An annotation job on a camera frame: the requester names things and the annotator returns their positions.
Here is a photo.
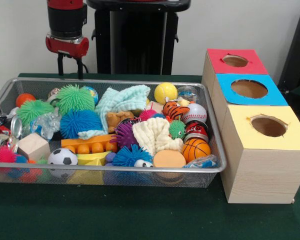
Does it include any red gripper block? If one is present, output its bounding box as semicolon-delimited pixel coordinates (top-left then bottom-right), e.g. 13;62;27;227
45;33;90;80

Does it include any mint green cloth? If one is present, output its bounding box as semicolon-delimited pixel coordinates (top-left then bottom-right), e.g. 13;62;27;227
77;84;151;140

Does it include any wooden box with three holes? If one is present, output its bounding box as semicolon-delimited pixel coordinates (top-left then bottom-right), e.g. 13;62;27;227
201;48;300;205

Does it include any small orange ball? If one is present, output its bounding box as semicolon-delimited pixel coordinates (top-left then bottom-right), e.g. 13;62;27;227
15;93;37;108

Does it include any blue spiky ball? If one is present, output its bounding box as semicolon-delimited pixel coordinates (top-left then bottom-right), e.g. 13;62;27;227
59;109;103;140

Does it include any orange toy vehicle with wheels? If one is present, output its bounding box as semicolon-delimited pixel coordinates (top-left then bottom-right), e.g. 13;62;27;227
60;134;118;154

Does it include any toy soccer ball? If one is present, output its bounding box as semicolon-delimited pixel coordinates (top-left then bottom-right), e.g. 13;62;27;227
47;148;79;166

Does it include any plain yellow ball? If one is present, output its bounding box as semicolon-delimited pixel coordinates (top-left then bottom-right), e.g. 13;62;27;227
154;82;178;105

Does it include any cream waffle cloth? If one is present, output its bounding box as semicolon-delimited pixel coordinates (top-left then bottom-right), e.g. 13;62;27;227
131;117;185;156

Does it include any toy baseball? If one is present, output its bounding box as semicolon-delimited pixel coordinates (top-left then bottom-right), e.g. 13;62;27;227
181;102;208;124

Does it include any orange foam disc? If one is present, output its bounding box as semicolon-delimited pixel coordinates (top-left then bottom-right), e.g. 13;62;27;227
153;149;187;168

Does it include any toy basketball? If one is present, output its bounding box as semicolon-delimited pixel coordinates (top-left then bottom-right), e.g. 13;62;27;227
181;138;212;164

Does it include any dark green table cloth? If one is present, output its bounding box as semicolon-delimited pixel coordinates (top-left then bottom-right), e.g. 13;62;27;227
0;72;300;240

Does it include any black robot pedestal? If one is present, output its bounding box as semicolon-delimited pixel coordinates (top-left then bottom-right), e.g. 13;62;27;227
86;0;192;75

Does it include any wire mesh bin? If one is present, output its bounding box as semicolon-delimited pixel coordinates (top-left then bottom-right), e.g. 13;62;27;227
0;77;227;189

